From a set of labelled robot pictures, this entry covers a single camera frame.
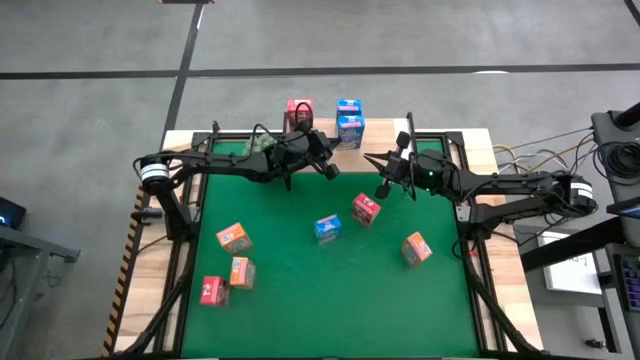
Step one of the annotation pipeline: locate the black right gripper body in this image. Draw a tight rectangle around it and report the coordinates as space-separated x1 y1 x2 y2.
375 149 424 200

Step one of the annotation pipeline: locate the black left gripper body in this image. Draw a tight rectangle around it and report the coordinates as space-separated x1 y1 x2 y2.
299 130 341 182

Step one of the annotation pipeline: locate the blue Rice Krispies cereal box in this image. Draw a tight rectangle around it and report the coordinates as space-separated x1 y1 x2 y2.
313 214 344 246
335 98 363 119
336 114 367 152

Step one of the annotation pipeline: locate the red Froot Loops cereal box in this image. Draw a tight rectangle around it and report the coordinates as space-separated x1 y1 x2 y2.
199 275 231 308
286 97 316 133
350 192 383 228

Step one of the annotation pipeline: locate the orange Frosted Mini Wheats box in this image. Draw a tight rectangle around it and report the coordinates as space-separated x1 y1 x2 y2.
229 256 258 291
400 231 434 268
215 222 254 256

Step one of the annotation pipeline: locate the succulent plant in white pot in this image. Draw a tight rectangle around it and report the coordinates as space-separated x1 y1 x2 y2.
242 133 278 157

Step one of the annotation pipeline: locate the green table mat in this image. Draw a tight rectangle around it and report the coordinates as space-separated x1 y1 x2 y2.
180 139 480 359

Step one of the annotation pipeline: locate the black desk beam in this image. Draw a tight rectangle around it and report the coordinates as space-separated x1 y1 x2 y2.
519 215 640 273

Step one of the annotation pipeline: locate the white paper sheet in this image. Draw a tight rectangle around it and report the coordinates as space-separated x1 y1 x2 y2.
537 231 605 296

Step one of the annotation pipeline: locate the grey equipment cart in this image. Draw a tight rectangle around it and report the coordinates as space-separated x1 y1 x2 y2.
590 101 640 201

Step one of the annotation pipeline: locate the laptop edge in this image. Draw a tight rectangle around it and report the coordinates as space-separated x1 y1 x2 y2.
605 195 640 220

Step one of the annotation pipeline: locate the yellow black hazard tape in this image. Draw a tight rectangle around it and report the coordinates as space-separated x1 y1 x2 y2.
101 185 147 357

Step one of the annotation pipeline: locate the backlit keyboard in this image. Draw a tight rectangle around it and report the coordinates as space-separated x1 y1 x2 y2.
611 252 640 312

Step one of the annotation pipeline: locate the grey metal desk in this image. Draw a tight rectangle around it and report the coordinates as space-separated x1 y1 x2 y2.
0 224 81 360

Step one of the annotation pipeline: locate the black device with blue light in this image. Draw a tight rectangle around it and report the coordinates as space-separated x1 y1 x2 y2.
0 196 27 231

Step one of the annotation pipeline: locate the black left wrist camera cable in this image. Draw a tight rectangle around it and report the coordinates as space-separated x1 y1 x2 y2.
293 101 315 132

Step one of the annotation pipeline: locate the yellow cable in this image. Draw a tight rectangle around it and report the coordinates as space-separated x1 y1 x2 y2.
492 143 576 157

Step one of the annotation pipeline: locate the black table frame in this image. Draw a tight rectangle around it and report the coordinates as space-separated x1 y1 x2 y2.
112 119 544 360

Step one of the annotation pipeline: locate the coiled black cable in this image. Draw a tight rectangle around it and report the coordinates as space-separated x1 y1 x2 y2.
596 141 640 175

